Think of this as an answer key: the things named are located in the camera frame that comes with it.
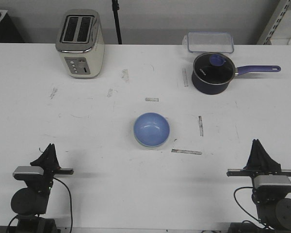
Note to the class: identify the dark blue saucepan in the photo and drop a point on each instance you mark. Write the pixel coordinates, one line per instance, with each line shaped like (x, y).
(213, 89)

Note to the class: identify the blue bowl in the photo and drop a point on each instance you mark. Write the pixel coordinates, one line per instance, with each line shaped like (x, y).
(151, 128)

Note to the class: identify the black tripod pole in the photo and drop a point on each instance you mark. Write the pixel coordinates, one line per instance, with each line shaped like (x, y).
(115, 9)

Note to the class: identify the clear plastic food container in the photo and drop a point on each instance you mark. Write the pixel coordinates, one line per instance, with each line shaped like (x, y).
(200, 42)

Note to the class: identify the white slotted shelving rack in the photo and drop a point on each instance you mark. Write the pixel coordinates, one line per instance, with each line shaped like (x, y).
(278, 29)

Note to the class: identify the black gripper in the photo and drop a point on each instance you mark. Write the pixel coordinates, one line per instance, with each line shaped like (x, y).
(43, 183)
(258, 157)

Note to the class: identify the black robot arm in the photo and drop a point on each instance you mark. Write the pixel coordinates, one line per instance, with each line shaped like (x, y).
(274, 213)
(31, 202)

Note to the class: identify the silver two-slot toaster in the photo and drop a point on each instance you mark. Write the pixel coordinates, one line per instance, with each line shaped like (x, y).
(80, 43)

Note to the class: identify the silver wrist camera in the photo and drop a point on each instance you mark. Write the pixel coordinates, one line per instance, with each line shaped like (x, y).
(28, 173)
(280, 183)

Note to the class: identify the glass pot lid blue knob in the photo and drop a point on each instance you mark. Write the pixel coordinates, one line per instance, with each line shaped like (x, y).
(214, 68)

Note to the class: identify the green bowl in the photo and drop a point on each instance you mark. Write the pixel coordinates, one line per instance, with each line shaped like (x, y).
(152, 147)

